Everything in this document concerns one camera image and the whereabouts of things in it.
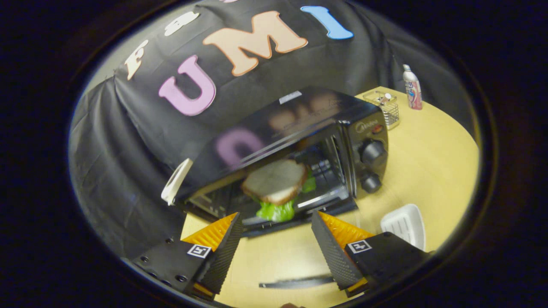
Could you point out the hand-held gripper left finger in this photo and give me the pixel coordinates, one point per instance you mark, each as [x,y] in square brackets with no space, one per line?
[222,256]

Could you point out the black backdrop cloth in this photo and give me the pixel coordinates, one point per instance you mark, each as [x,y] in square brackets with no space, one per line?
[128,128]

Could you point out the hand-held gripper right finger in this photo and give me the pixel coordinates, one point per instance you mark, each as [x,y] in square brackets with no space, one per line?
[332,252]

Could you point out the black toaster oven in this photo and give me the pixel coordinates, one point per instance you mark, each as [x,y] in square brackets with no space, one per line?
[299,111]

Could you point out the white bottle with pink label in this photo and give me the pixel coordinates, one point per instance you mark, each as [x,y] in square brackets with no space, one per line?
[413,90]

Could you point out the clear ribbed container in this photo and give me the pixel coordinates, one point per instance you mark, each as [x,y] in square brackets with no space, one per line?
[389,113]

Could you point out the white plastic appliance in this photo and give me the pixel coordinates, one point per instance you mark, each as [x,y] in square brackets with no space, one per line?
[176,182]

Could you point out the white plastic tray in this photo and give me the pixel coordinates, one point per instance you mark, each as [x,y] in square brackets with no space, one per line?
[402,224]

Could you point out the white bread lettuce sandwich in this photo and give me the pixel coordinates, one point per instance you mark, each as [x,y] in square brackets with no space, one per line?
[276,179]

